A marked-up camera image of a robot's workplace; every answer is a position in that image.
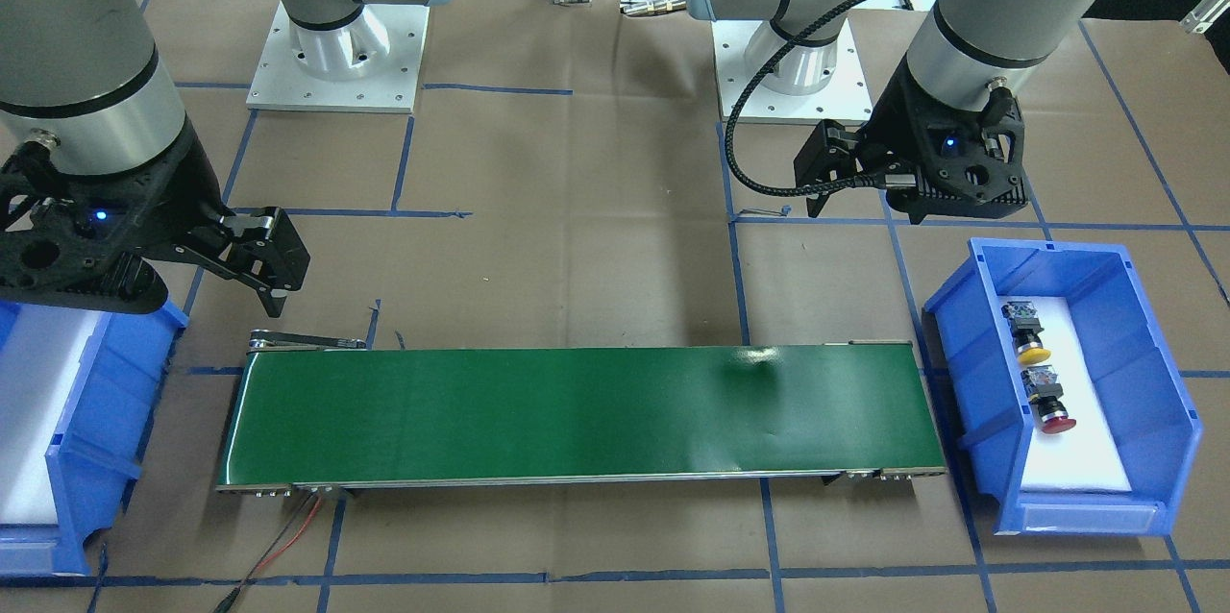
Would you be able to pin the blue bin at image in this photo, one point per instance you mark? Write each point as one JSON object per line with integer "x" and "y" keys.
{"x": 96, "y": 451}
{"x": 1151, "y": 416}

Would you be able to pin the red push button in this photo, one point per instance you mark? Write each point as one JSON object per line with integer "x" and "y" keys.
{"x": 1044, "y": 393}

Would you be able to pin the white base plate image right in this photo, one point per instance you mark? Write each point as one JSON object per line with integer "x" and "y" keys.
{"x": 808, "y": 85}

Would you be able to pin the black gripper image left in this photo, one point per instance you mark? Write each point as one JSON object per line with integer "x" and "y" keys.
{"x": 184, "y": 193}

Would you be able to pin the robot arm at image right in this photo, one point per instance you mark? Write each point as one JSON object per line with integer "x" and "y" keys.
{"x": 961, "y": 46}

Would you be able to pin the yellow push button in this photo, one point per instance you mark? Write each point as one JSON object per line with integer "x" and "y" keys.
{"x": 1025, "y": 329}

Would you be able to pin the blue bin at image right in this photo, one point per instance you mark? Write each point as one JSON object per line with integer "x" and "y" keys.
{"x": 1151, "y": 416}

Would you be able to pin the white base plate image left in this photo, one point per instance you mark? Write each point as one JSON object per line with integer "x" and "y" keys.
{"x": 371, "y": 65}

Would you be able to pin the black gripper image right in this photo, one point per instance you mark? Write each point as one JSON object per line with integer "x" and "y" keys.
{"x": 890, "y": 131}

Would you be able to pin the white foam pad bin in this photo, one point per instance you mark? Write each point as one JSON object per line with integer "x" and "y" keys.
{"x": 1085, "y": 458}
{"x": 40, "y": 361}

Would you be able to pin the blue bin at image left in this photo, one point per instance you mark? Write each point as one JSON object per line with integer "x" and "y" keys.
{"x": 96, "y": 451}

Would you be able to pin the green conveyor belt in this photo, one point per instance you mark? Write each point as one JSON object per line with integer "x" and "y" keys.
{"x": 354, "y": 419}

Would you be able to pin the white base plate image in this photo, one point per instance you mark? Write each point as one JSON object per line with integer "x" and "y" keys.
{"x": 371, "y": 65}
{"x": 808, "y": 85}

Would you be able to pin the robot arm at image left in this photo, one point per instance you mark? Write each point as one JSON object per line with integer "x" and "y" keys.
{"x": 108, "y": 174}

